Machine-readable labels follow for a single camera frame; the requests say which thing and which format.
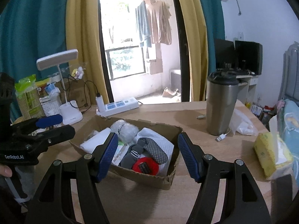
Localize yellow tissue box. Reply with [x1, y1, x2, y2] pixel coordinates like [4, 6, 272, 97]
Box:
[253, 116, 293, 180]

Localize brown cardboard carton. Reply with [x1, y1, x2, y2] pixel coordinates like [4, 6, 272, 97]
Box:
[55, 78, 91, 110]

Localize white paper towel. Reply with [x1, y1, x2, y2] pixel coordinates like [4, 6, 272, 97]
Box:
[80, 127, 112, 154]

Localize white plastic basket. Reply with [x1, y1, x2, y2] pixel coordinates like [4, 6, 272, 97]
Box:
[39, 95, 61, 116]

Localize brown cardboard box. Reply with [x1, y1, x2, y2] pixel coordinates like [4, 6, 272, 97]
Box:
[70, 115, 182, 190]

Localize hanging teal shirt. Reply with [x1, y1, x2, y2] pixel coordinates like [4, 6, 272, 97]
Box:
[135, 1, 152, 48]

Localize grey padded headboard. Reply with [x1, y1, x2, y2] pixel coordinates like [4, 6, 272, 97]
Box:
[279, 41, 299, 105]

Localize steel travel mug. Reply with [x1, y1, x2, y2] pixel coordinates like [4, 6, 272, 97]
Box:
[206, 69, 239, 136]

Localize grey dotted sock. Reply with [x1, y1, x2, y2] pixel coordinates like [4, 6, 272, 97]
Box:
[120, 138, 168, 169]

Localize green snack bag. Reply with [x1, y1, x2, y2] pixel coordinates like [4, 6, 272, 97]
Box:
[15, 74, 45, 120]

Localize hanging beige shirt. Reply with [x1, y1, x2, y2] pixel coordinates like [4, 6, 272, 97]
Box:
[147, 1, 172, 45]

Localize white usb cable end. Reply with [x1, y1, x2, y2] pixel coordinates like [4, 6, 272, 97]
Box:
[215, 130, 232, 143]

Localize white tv stand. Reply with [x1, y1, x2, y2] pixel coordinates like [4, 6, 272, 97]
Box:
[237, 75, 259, 104]

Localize red round object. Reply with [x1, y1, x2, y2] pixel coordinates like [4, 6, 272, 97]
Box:
[132, 157, 159, 175]

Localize white desk lamp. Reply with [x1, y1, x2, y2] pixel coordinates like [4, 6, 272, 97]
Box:
[36, 49, 83, 125]

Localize clear plastic bag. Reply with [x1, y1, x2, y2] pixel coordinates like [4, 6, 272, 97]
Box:
[229, 109, 258, 136]

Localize white charger plug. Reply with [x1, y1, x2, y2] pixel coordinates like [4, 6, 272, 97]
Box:
[96, 93, 106, 113]

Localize black monitor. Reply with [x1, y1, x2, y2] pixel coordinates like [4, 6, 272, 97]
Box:
[214, 39, 263, 75]

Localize bubble wrap ball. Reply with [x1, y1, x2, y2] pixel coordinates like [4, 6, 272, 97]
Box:
[110, 119, 139, 144]

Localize white dotted cloth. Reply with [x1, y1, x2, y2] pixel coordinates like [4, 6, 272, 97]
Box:
[133, 127, 174, 177]

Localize white power strip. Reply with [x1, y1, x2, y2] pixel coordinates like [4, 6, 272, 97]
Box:
[96, 97, 139, 117]

